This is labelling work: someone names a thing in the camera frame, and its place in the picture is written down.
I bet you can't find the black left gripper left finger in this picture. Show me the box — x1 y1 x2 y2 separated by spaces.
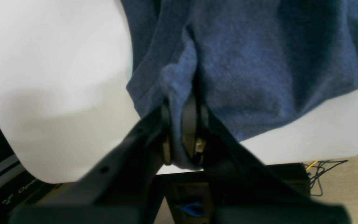
10 100 173 224

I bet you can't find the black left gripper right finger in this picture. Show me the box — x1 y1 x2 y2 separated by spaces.
182 93 351 224

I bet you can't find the dark blue T-shirt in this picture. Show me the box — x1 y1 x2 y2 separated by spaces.
121 0 358 169

